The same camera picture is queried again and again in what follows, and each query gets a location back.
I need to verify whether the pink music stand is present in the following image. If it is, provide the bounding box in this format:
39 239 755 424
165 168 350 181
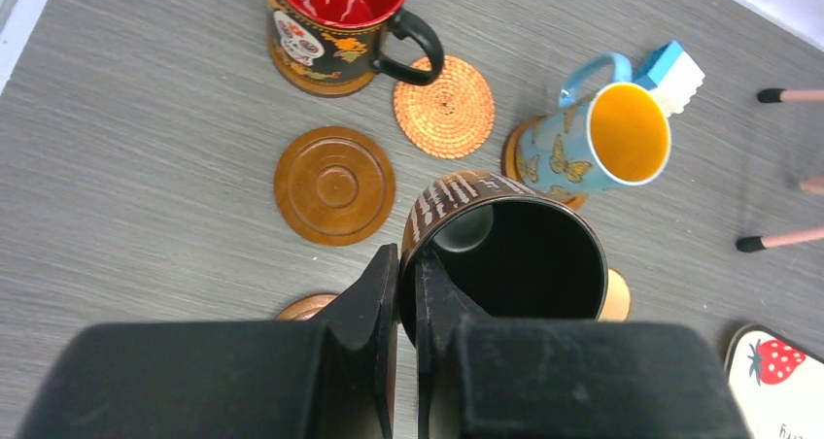
736 86 824 254

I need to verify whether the woven rattan coaster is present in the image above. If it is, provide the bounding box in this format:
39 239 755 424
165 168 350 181
598 268 632 322
393 55 496 159

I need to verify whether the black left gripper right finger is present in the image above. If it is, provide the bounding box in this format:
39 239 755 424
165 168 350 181
413 253 749 438

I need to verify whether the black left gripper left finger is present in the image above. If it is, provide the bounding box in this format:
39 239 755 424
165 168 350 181
17 245 398 438

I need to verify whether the blue butterfly plate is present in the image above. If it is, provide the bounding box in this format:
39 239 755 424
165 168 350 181
514 52 672 200

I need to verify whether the black floral mug red inside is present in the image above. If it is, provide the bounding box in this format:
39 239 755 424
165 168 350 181
265 0 445 97

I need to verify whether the brown ringed coaster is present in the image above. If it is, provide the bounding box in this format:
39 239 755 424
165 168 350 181
273 126 395 247
501 116 588 210
275 293 338 321

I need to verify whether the blue white toy block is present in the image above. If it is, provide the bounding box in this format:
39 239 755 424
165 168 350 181
633 40 705 118

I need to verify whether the black small cup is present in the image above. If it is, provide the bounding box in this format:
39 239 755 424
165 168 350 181
399 170 608 340

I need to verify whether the white tray black rim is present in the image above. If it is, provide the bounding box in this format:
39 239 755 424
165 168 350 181
725 324 823 439

